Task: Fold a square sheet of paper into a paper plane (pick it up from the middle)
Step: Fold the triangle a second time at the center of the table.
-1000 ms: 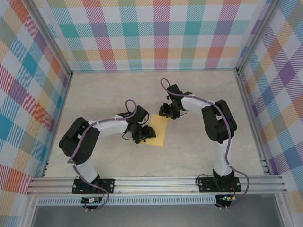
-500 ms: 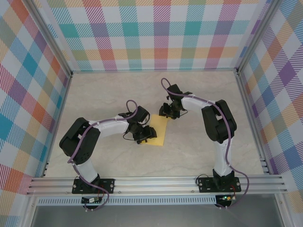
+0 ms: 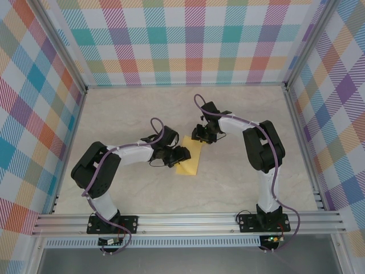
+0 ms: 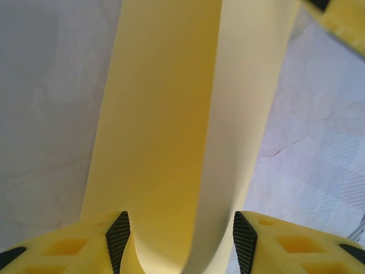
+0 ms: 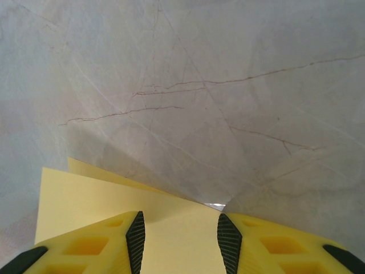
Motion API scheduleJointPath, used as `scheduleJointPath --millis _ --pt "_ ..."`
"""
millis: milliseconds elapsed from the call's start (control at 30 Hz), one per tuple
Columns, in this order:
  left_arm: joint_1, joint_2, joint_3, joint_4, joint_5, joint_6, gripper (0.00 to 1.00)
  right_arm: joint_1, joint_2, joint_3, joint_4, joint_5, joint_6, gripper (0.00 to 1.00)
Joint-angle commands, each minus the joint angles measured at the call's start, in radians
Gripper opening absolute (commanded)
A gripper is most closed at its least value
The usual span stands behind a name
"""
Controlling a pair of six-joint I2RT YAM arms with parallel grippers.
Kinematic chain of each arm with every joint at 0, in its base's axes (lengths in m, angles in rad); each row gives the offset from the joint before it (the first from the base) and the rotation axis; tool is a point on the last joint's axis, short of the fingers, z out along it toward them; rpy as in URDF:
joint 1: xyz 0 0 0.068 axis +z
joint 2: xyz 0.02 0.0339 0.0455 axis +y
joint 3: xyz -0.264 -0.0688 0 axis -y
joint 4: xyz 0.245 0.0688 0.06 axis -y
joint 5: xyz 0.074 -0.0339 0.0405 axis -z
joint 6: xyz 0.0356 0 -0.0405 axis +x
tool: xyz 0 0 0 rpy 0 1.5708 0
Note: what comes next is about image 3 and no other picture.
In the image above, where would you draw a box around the yellow cloth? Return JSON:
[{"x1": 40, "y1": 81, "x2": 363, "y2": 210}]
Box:
[{"x1": 175, "y1": 135, "x2": 205, "y2": 176}]

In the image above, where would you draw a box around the grey metal panel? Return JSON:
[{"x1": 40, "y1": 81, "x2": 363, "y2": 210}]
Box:
[{"x1": 28, "y1": 247, "x2": 347, "y2": 274}]

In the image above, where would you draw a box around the thin aluminium frame rail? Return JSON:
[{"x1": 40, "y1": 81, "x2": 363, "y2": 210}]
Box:
[{"x1": 85, "y1": 82, "x2": 287, "y2": 90}]

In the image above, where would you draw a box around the wide aluminium mounting rail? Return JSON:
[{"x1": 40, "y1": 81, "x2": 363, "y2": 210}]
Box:
[{"x1": 31, "y1": 210, "x2": 347, "y2": 236}]

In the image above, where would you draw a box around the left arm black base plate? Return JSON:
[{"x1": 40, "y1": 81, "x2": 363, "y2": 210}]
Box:
[{"x1": 87, "y1": 214, "x2": 140, "y2": 235}]

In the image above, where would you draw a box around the slotted grey cable duct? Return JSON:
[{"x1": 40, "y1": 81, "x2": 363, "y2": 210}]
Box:
[{"x1": 44, "y1": 238, "x2": 262, "y2": 248}]

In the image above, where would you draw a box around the aluminium side frame rail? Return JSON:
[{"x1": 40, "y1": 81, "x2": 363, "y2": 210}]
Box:
[
  {"x1": 283, "y1": 85, "x2": 327, "y2": 212},
  {"x1": 50, "y1": 88, "x2": 88, "y2": 215}
]

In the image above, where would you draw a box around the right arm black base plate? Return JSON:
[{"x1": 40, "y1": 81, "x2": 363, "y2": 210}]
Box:
[{"x1": 237, "y1": 212, "x2": 291, "y2": 233}]

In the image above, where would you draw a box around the aluminium frame post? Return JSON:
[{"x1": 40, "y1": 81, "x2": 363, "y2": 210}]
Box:
[
  {"x1": 33, "y1": 0, "x2": 88, "y2": 94},
  {"x1": 283, "y1": 0, "x2": 344, "y2": 92}
]

